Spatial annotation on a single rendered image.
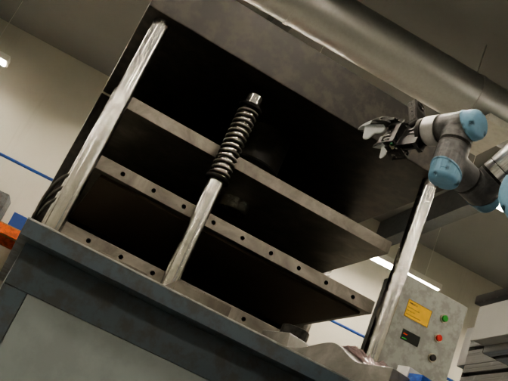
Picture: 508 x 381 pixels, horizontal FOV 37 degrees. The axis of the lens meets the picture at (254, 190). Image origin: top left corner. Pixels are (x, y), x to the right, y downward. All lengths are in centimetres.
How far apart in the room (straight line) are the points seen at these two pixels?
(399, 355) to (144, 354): 147
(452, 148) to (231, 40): 114
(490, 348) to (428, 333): 154
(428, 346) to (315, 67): 112
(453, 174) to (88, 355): 89
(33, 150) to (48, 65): 105
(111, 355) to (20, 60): 781
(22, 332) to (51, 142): 741
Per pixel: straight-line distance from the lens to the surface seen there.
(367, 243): 287
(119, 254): 249
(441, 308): 303
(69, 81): 922
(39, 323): 159
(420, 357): 296
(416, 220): 288
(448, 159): 179
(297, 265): 268
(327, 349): 190
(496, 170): 188
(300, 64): 278
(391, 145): 196
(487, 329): 143
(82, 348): 160
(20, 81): 917
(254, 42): 274
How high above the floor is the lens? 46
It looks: 22 degrees up
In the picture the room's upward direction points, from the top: 24 degrees clockwise
